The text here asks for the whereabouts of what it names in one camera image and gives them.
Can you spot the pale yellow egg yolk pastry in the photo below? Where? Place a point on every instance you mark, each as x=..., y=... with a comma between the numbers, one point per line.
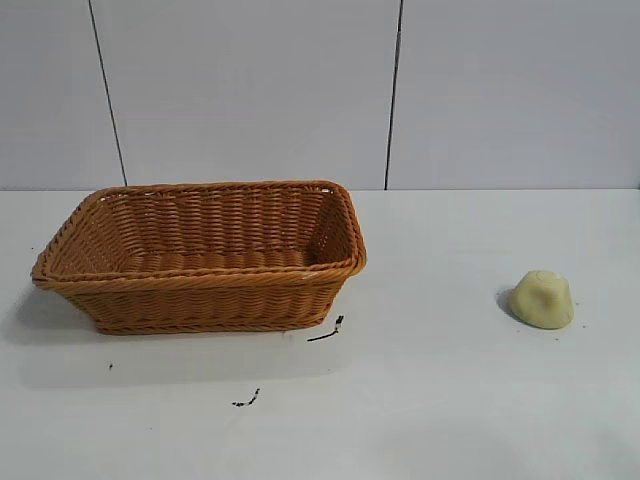
x=542, y=302

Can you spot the brown woven wicker basket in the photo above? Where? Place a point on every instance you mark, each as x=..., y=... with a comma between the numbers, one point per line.
x=200, y=295

